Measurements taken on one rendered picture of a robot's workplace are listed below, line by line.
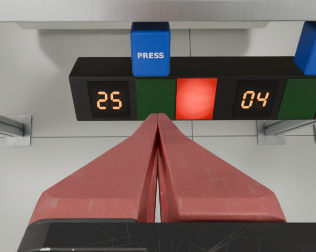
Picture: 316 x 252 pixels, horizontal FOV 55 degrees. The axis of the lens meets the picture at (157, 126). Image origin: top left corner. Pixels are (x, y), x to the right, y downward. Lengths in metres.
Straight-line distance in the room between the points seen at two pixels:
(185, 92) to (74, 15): 0.10
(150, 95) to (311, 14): 0.11
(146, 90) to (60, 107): 0.73
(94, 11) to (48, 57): 0.83
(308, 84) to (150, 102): 0.12
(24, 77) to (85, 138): 0.26
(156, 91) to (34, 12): 0.10
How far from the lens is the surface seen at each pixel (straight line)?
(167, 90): 0.22
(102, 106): 0.24
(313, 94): 0.26
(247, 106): 0.24
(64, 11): 0.18
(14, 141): 0.97
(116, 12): 0.17
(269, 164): 0.94
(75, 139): 0.91
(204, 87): 0.23
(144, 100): 0.23
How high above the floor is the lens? 0.88
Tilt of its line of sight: 81 degrees down
